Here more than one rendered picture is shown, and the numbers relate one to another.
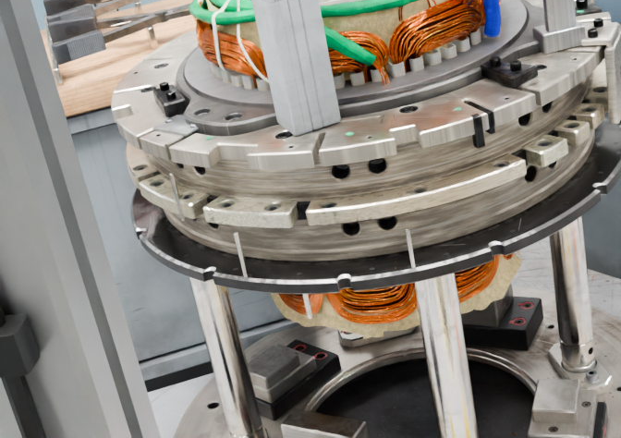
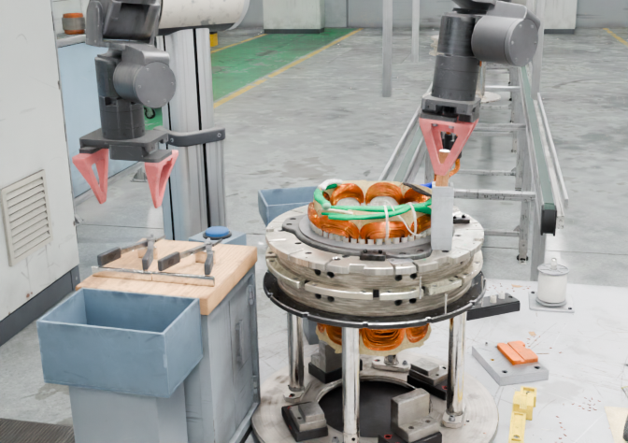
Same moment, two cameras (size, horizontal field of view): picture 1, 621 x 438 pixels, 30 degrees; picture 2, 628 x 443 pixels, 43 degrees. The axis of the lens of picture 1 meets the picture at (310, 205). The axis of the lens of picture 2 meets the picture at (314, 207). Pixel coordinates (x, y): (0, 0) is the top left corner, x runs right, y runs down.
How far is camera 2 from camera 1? 1.08 m
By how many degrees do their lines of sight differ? 61
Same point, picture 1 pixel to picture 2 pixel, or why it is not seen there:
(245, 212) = (448, 284)
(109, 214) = (218, 362)
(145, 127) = (386, 265)
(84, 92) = (222, 288)
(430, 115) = (470, 235)
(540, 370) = (378, 372)
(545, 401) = (426, 366)
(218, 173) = (424, 275)
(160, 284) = (227, 400)
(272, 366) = (316, 408)
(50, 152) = not seen: outside the picture
